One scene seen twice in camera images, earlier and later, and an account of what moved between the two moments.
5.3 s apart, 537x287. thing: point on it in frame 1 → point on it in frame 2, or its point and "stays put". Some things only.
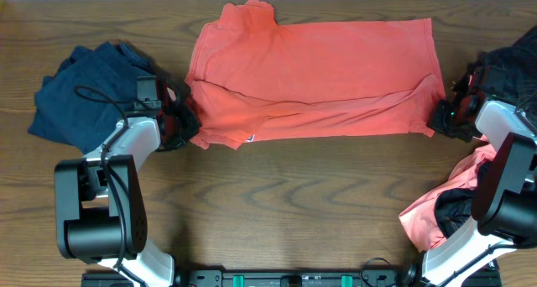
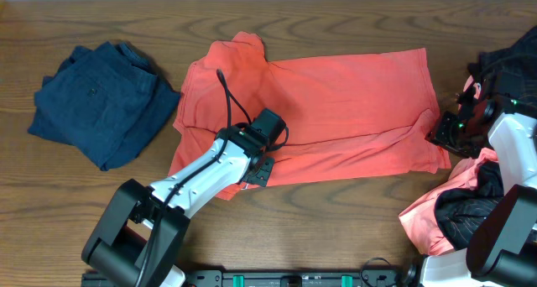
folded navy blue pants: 86,95 stays put
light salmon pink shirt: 419,221 stays put
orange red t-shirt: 253,79 → 237,190
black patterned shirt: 511,74 stays put
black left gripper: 185,112 → 264,180
